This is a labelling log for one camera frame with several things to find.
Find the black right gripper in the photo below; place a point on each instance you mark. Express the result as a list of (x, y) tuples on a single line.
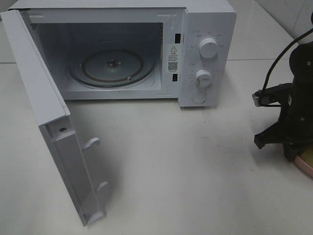
[(296, 118)]

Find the pink plate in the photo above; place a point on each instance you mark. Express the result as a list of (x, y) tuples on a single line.
[(303, 166)]

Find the white microwave door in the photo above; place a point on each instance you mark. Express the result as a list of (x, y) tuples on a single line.
[(54, 122)]

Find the sandwich with white bread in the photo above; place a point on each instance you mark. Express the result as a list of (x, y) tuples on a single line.
[(307, 157)]

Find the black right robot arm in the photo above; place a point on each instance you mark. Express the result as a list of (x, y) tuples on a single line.
[(301, 65)]

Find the white lower microwave knob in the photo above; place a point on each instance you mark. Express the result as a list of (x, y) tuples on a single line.
[(203, 78)]

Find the white microwave knob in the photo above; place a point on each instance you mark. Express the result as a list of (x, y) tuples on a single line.
[(203, 78), (208, 47)]

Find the white upper microwave knob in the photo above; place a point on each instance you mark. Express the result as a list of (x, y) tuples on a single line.
[(208, 47)]

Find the white microwave oven body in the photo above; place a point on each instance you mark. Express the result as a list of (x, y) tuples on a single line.
[(168, 30)]

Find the glass microwave turntable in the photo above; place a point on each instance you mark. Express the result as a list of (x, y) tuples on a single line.
[(111, 68)]

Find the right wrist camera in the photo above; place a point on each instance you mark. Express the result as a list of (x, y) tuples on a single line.
[(273, 96)]

